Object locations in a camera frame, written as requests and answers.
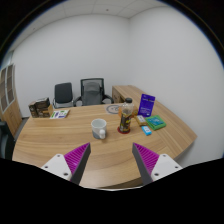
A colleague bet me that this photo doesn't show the black visitor chair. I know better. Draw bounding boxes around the black visitor chair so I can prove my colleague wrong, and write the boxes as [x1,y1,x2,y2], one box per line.
[52,82,75,109]

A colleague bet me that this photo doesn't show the small blue packet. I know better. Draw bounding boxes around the small blue packet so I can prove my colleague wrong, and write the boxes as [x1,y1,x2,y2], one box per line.
[141,125,153,136]

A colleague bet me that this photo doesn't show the purple standing pouch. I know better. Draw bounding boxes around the purple standing pouch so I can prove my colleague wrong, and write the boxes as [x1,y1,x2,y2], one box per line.
[137,93,156,118]

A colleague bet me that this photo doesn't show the small tan box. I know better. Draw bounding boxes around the small tan box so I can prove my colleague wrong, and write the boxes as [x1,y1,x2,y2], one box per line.
[134,114,148,127]

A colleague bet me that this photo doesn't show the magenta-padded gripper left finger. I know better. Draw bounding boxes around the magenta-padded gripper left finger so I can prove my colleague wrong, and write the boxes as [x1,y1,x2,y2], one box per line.
[40,142,92,185]

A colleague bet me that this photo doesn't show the grey mesh office chair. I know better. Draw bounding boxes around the grey mesh office chair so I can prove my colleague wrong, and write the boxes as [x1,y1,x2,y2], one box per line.
[73,77,115,107]

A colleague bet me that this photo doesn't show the wooden side desk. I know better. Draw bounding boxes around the wooden side desk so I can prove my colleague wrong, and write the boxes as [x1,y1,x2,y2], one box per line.
[111,84,148,105]

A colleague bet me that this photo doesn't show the white and grey mug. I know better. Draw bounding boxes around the white and grey mug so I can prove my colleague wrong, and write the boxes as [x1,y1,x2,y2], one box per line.
[90,118,108,140]

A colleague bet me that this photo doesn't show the wooden cabinet shelf unit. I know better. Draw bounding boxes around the wooden cabinet shelf unit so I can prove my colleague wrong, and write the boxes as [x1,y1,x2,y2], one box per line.
[0,63,23,136]

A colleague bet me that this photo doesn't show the clear bottle with black cap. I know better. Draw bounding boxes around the clear bottle with black cap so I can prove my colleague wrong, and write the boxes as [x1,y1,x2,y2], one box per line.
[117,97,135,134]

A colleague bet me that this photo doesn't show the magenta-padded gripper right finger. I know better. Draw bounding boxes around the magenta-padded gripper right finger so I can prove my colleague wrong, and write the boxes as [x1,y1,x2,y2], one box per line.
[131,142,184,186]

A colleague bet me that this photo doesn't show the green flat packet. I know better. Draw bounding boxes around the green flat packet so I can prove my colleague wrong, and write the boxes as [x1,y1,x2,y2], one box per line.
[144,114,167,131]

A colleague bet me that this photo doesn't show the black sofa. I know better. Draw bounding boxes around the black sofa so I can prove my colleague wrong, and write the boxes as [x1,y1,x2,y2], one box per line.
[0,120,16,160]

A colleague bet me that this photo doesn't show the white and green leaflet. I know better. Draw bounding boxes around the white and green leaflet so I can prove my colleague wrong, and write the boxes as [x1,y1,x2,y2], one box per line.
[49,109,71,120]

